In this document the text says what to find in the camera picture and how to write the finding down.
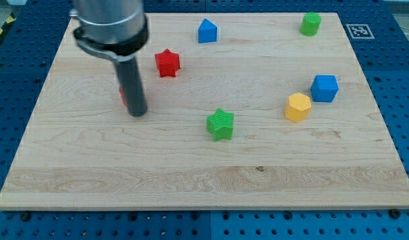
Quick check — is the wooden board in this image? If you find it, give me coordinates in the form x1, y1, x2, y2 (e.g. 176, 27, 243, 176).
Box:
0, 13, 409, 211

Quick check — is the green star block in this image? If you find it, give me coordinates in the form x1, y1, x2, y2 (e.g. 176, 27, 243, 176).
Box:
206, 108, 234, 141

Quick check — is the green cylinder block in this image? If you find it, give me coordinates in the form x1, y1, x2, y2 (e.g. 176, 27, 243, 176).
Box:
300, 12, 322, 37

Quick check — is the white fiducial marker tag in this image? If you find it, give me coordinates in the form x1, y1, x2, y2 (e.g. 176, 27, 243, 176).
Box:
346, 23, 374, 39

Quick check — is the blue cube block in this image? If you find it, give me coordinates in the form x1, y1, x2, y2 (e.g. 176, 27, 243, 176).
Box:
310, 75, 339, 103

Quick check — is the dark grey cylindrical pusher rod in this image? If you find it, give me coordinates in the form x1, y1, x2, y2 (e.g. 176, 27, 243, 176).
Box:
115, 58, 147, 117

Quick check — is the small red block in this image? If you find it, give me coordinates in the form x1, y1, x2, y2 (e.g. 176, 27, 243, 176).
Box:
119, 87, 127, 107

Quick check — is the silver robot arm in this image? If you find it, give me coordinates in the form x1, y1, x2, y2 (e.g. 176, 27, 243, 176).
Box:
71, 0, 149, 60

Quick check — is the yellow hexagon block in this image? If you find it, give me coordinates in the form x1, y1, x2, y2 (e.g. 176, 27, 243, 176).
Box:
284, 93, 312, 123

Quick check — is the blue triangular prism block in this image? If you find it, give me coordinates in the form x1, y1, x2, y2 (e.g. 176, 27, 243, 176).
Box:
198, 19, 218, 43

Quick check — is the red star block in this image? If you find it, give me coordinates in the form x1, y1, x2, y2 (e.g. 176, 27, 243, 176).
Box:
155, 49, 181, 77

